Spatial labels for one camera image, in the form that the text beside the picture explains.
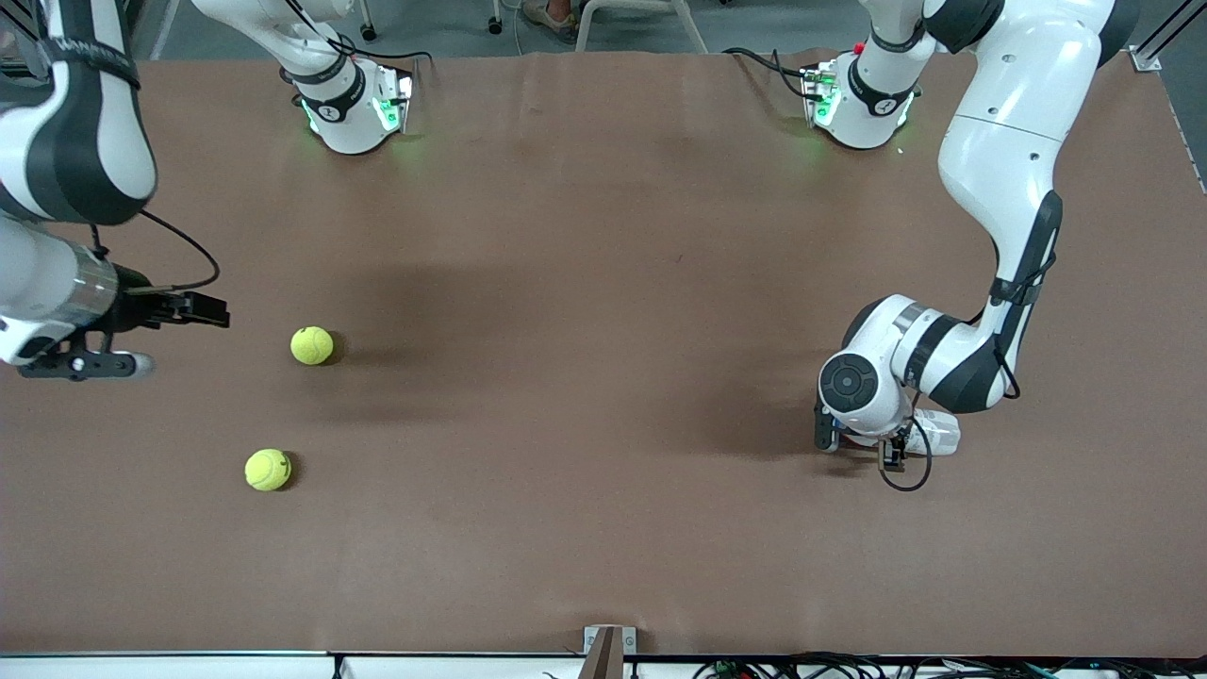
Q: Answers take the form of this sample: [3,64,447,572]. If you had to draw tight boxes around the clear plastic tennis ball can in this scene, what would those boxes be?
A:
[841,407,962,457]

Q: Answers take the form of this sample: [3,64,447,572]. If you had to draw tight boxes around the yellow tennis ball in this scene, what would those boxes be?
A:
[289,325,335,367]
[244,448,292,492]

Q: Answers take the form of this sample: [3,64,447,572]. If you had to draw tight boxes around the brown table cover sheet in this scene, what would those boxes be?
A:
[0,47,1207,658]

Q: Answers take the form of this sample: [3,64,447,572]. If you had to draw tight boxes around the grey shoe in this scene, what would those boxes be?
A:
[521,0,579,41]

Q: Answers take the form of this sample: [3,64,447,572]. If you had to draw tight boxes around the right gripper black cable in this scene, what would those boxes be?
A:
[90,208,222,296]

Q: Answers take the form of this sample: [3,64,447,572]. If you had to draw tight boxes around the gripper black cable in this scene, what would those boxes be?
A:
[90,208,222,296]
[877,415,936,493]

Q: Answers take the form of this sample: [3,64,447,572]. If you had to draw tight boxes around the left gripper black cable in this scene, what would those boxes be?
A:
[877,415,936,493]

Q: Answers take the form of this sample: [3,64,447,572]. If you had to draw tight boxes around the tangled cable bundle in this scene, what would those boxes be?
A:
[691,651,1207,679]

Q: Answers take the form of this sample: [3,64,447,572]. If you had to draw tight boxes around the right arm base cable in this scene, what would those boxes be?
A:
[283,0,435,73]

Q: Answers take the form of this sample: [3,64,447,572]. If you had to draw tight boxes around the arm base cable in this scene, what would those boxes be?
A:
[723,46,823,101]
[283,0,435,73]

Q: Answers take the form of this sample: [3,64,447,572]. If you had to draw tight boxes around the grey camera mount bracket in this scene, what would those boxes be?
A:
[577,625,638,679]

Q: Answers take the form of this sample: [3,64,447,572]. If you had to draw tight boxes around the left arm base cable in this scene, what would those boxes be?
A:
[723,46,823,101]

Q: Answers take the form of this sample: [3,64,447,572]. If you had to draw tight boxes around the aluminium frame profile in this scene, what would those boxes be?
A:
[1129,0,1207,75]

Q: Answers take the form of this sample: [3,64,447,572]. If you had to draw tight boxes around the white stool frame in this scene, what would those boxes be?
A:
[573,0,710,55]

